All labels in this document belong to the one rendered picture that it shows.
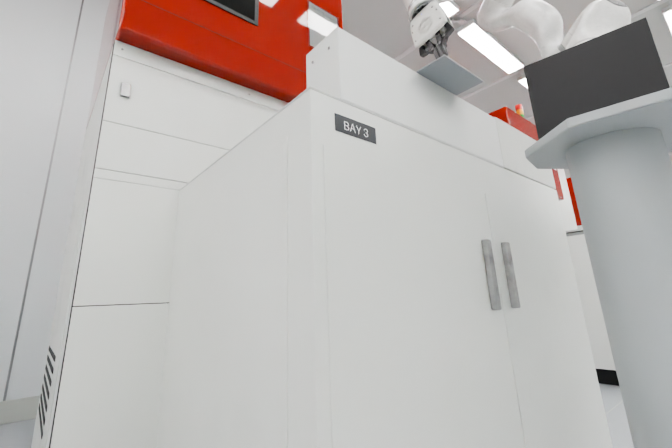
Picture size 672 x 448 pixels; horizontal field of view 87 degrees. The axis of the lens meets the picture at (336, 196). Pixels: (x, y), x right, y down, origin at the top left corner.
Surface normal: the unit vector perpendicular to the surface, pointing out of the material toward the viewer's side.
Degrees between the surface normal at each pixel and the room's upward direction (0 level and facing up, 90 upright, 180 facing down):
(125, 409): 90
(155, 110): 90
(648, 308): 90
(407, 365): 90
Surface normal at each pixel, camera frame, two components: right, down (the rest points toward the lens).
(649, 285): -0.61, -0.19
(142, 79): 0.64, -0.23
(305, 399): -0.77, -0.14
